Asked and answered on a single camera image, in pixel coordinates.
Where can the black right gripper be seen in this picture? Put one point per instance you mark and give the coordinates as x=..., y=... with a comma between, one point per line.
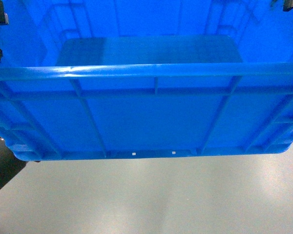
x=291, y=5

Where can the blue plastic crate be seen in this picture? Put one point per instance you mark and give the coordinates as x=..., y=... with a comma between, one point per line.
x=117, y=79

